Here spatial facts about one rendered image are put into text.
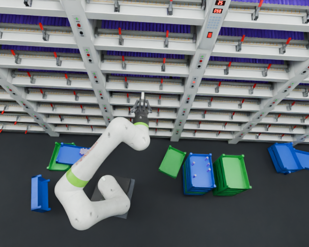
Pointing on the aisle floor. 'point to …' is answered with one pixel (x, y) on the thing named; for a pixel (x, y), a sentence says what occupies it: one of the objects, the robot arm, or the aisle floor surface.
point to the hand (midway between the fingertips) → (142, 97)
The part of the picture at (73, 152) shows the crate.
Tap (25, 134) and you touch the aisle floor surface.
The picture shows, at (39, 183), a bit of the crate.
